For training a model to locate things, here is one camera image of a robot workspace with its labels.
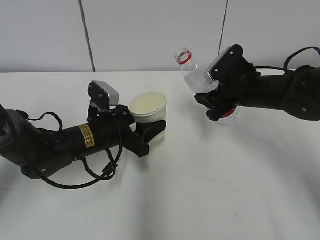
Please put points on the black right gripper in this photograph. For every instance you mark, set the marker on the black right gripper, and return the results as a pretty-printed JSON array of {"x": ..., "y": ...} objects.
[{"x": 222, "y": 103}]

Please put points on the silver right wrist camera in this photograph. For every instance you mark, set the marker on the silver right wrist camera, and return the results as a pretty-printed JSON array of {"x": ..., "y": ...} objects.
[{"x": 225, "y": 61}]

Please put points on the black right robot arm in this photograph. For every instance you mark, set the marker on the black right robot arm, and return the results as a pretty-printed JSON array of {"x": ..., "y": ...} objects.
[{"x": 296, "y": 92}]

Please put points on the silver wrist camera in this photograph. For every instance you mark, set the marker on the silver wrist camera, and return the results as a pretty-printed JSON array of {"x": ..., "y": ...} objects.
[
  {"x": 102, "y": 96},
  {"x": 225, "y": 61}
]

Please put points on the Nongfu Spring water bottle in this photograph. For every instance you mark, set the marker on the Nongfu Spring water bottle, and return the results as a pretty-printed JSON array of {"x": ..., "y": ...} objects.
[{"x": 194, "y": 77}]

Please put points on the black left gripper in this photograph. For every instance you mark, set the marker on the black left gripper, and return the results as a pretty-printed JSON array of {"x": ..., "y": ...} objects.
[{"x": 112, "y": 128}]

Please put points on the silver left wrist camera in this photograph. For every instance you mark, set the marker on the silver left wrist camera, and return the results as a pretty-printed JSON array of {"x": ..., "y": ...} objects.
[{"x": 102, "y": 96}]

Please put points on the white paper cup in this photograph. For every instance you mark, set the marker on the white paper cup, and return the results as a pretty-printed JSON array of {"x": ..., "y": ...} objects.
[{"x": 148, "y": 107}]

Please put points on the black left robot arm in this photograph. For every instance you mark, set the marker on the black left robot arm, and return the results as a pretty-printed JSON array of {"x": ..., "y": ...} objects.
[{"x": 50, "y": 151}]

